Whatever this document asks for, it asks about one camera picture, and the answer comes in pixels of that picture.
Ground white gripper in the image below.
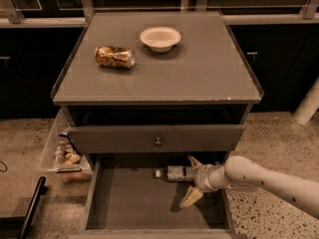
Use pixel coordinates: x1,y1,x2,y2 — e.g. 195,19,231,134
179,155,221,208

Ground clear plastic water bottle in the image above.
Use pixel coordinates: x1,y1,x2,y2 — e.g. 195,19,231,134
154,165,195,182

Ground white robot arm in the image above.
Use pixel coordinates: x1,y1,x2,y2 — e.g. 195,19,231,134
179,155,319,219

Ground round metal drawer knob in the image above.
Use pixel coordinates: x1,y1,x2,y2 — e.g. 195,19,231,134
155,137,162,146

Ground open grey middle drawer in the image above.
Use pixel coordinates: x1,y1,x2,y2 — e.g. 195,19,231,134
69,155,247,239

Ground grey drawer cabinet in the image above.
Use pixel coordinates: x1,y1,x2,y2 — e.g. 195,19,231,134
50,10,265,239

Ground grey top drawer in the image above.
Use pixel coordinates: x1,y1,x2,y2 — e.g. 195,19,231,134
69,124,244,153

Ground snack items in bin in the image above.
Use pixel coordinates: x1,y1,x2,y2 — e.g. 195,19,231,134
53,130,82,165

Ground crushed gold can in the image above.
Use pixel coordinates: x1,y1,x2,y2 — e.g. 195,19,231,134
95,46,136,69

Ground black bar on floor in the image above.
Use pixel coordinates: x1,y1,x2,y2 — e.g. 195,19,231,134
18,176,48,239

